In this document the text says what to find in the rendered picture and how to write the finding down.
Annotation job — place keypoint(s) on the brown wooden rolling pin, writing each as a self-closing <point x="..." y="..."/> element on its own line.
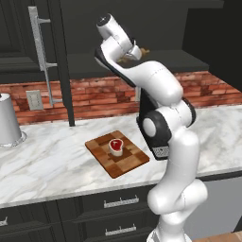
<point x="145" y="51"/>

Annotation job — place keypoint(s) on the wooden checkered cutting board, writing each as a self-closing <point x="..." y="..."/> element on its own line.
<point x="126" y="160"/>

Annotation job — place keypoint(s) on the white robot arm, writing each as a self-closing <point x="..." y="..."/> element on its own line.
<point x="179" y="164"/>

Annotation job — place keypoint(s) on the raw red meat steak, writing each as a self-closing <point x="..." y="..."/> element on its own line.
<point x="115" y="146"/>

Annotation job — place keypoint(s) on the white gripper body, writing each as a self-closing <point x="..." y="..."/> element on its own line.
<point x="136" y="52"/>

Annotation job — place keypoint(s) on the black cabinet door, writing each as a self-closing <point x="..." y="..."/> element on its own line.
<point x="64" y="63"/>

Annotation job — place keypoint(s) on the black open wall cabinet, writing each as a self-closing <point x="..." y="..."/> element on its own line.
<point x="88" y="38"/>

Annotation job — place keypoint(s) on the grey dishwasher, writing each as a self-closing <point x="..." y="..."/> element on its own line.
<point x="220" y="204"/>

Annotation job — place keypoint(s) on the grey wall outlet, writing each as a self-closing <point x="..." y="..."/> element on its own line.
<point x="34" y="100"/>

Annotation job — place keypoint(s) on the black drawer front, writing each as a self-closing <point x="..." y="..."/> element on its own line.
<point x="94" y="231"/>
<point x="93" y="203"/>
<point x="28" y="223"/>

